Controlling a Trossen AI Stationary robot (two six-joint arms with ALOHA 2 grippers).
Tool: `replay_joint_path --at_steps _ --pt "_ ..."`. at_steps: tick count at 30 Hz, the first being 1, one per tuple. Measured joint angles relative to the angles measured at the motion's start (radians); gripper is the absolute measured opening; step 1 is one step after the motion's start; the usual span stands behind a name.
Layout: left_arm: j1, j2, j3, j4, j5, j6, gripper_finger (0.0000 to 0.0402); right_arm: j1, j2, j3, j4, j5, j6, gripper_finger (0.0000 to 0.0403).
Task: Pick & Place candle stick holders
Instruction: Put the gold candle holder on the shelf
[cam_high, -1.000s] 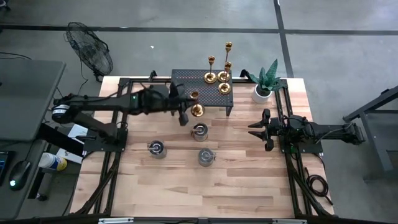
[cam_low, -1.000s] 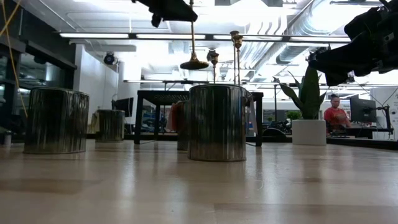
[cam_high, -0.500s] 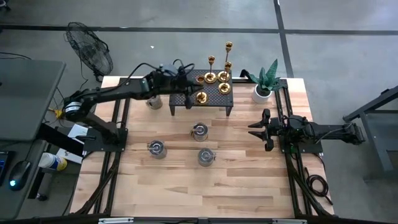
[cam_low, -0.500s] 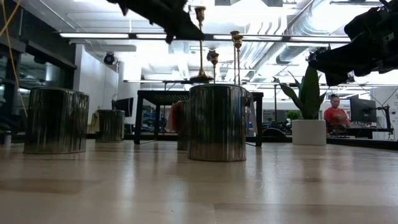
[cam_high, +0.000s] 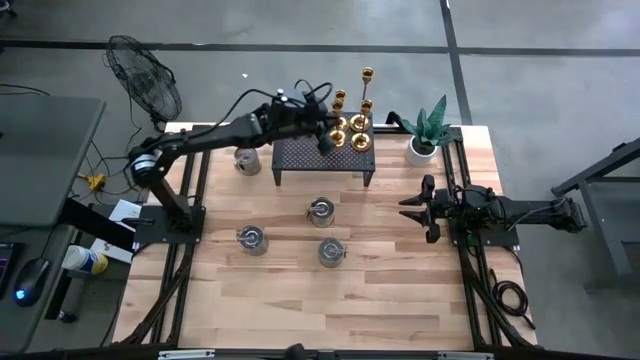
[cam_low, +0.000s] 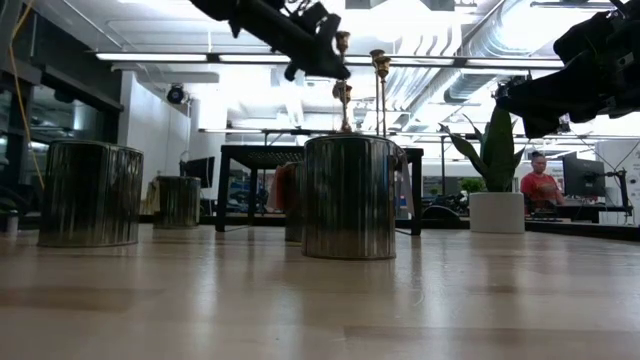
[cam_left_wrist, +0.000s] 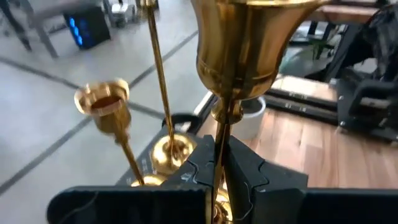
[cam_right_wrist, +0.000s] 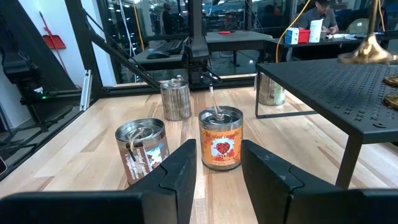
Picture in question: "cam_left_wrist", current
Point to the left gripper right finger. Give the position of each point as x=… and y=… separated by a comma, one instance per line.
x=248, y=174

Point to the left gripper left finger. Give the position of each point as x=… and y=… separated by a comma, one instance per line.
x=199, y=168

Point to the tall gold candlestick holder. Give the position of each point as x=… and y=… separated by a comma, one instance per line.
x=172, y=152

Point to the short gold candlestick holder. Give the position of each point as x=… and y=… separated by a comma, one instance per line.
x=105, y=105

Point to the medium gold candlestick holder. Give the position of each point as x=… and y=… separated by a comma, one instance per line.
x=245, y=46

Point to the snake plant in white pot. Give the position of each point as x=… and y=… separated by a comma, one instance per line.
x=253, y=124

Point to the wooden table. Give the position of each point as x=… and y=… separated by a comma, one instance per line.
x=342, y=15

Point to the black computer with blue lights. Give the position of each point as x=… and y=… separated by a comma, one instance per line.
x=90, y=28

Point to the grey table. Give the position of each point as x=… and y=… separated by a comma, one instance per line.
x=49, y=46

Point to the black aluminium rig frame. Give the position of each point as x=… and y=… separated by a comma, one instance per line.
x=298, y=104

